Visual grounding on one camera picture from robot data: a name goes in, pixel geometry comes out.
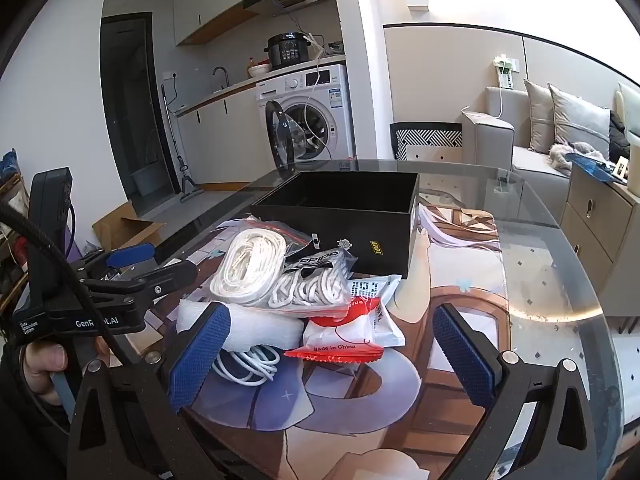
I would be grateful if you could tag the black pressure cooker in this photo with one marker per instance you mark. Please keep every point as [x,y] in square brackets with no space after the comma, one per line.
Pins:
[287,50]

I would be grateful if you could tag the blue flat item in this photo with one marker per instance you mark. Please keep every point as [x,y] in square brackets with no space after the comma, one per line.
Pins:
[592,165]

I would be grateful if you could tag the cardboard box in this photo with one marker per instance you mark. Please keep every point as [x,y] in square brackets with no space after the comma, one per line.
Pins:
[130,232]

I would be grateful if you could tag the white bowl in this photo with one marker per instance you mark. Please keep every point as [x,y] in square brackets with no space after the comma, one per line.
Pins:
[260,70]

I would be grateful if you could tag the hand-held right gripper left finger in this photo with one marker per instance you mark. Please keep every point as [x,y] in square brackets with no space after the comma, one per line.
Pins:
[200,355]

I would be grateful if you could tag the wide grey cushion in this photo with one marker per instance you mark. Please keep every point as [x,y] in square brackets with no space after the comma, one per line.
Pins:
[580,120]

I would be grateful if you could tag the narrow grey cushion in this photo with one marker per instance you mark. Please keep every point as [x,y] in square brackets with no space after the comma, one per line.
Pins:
[539,115]

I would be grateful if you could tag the silver medicine packet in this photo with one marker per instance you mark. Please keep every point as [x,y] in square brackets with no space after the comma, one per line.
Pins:
[380,290]

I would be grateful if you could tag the white cylinder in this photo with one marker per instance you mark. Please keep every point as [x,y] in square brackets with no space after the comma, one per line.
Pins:
[634,165]

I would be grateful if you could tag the black jacket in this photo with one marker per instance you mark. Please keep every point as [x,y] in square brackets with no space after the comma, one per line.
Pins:
[619,135]

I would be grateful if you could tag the white lower kitchen cabinet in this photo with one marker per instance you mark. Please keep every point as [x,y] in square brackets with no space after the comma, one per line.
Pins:
[225,130]

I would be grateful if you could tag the kitchen faucet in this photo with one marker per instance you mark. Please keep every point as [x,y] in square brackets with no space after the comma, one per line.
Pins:
[222,71]

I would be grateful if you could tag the black white patterned storage box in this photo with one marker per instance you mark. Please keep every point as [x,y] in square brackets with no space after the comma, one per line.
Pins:
[425,137]

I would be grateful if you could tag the beige drawer cabinet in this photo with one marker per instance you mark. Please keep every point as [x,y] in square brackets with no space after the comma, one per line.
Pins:
[590,220]

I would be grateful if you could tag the white washing machine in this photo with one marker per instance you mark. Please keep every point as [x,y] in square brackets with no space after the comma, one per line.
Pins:
[330,95]

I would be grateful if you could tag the red and white packet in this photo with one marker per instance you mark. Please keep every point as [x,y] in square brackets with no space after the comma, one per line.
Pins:
[340,335]

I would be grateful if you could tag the grey bin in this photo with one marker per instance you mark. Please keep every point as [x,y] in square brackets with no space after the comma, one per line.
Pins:
[146,182]

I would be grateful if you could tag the wall power strip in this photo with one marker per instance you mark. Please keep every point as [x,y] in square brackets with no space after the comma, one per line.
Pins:
[505,72]

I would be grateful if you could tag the dark door frame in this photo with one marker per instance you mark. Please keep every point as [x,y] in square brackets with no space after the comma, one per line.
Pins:
[112,110]

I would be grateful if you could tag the white foam sheet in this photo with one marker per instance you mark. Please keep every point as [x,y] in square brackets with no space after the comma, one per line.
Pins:
[260,327]

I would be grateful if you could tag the mop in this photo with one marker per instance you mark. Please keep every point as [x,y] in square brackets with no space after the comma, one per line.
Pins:
[190,192]

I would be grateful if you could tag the white upper kitchen cabinets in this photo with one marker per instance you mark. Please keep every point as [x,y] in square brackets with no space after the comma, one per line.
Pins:
[215,5]

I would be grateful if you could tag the small picture frame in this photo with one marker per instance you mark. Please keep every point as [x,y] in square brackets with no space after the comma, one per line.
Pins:
[621,167]

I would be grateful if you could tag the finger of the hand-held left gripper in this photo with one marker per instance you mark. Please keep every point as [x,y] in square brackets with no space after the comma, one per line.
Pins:
[160,280]
[130,256]

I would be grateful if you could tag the grey furry item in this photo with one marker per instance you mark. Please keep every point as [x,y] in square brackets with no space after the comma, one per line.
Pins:
[565,155]

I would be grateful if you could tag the grey sofa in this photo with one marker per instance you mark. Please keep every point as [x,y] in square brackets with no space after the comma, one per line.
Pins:
[535,162]

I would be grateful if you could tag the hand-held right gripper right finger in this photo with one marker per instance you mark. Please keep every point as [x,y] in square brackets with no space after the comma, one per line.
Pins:
[462,360]

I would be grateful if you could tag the person's left hand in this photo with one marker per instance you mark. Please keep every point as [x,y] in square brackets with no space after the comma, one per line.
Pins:
[42,362]

